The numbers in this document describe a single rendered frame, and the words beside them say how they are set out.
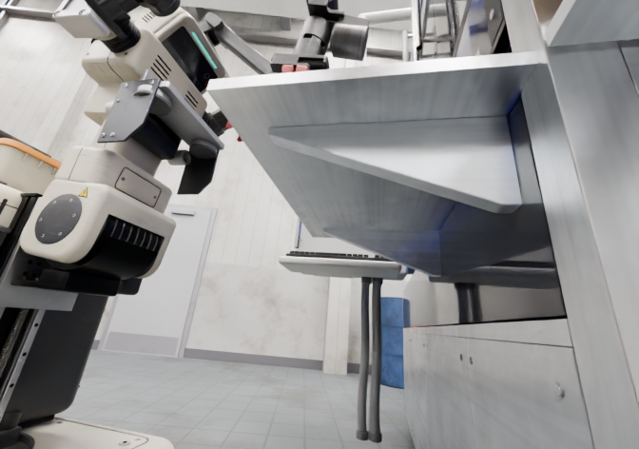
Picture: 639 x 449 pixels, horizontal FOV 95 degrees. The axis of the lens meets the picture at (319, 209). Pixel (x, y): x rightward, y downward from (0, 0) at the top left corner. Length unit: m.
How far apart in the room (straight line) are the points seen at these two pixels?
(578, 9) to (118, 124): 0.74
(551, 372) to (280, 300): 4.23
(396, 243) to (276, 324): 3.73
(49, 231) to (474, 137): 0.75
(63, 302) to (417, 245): 0.91
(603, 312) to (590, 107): 0.18
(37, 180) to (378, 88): 0.90
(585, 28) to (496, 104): 0.11
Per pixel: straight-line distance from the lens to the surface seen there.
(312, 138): 0.45
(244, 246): 4.73
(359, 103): 0.43
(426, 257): 0.89
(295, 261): 1.10
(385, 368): 3.87
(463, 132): 0.45
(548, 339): 0.39
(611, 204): 0.34
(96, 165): 0.77
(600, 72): 0.41
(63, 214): 0.75
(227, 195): 5.08
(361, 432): 1.42
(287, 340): 4.50
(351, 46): 0.61
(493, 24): 0.59
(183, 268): 4.85
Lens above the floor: 0.58
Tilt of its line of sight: 21 degrees up
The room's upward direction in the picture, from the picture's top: 5 degrees clockwise
